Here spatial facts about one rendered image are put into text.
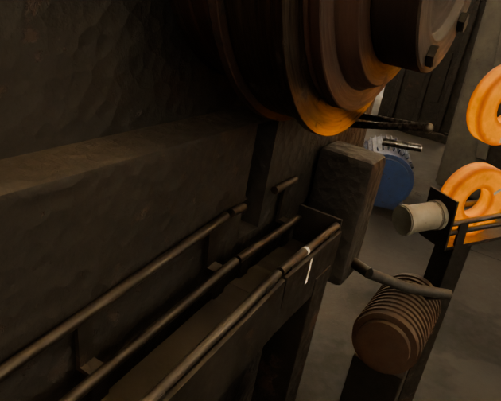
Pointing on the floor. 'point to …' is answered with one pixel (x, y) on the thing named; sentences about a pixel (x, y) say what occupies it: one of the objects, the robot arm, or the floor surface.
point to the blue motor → (392, 173)
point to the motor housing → (389, 341)
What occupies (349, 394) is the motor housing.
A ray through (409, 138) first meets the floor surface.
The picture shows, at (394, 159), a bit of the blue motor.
